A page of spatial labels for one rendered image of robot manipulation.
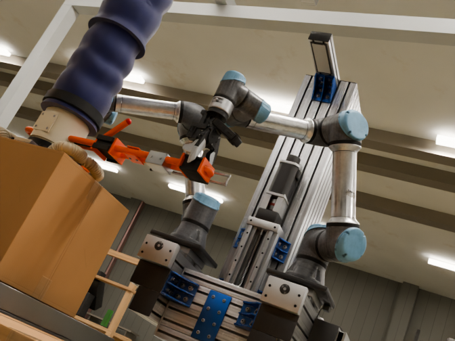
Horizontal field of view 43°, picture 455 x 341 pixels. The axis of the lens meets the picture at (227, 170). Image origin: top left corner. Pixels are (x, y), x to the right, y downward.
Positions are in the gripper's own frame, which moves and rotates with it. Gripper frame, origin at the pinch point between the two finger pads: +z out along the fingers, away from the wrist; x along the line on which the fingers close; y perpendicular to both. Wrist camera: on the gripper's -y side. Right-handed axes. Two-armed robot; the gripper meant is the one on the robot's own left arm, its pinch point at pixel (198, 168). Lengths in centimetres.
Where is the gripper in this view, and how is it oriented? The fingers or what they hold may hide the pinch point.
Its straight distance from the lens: 174.1
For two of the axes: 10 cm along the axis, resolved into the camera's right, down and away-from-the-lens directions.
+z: -3.9, 8.5, -3.5
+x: -3.6, -4.9, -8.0
